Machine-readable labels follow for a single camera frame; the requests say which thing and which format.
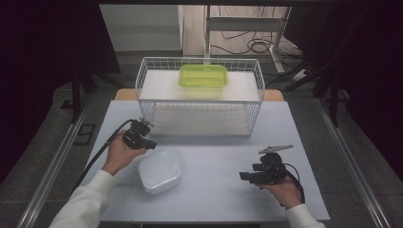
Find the black metal stand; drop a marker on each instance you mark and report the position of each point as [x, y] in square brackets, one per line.
[76, 95]
[333, 95]

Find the wooden table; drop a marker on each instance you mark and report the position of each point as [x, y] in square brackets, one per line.
[125, 95]

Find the white metal desk frame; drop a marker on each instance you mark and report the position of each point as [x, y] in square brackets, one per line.
[244, 24]

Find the white power strip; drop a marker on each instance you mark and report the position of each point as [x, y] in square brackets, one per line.
[300, 75]

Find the white plastic container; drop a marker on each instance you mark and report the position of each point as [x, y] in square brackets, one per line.
[160, 171]

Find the white cabinet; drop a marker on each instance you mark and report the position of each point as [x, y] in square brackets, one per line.
[142, 28]

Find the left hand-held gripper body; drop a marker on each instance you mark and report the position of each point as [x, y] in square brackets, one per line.
[136, 136]

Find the person's left hand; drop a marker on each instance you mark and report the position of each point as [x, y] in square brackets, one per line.
[122, 156]

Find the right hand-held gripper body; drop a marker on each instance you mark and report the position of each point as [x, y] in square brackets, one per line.
[272, 167]

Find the person's right hand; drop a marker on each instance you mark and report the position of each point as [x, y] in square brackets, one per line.
[285, 193]

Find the yellow-green plastic container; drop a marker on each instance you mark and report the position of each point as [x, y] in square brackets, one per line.
[202, 76]

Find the aluminium floor rail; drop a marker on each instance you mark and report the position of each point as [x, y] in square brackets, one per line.
[348, 164]
[53, 164]

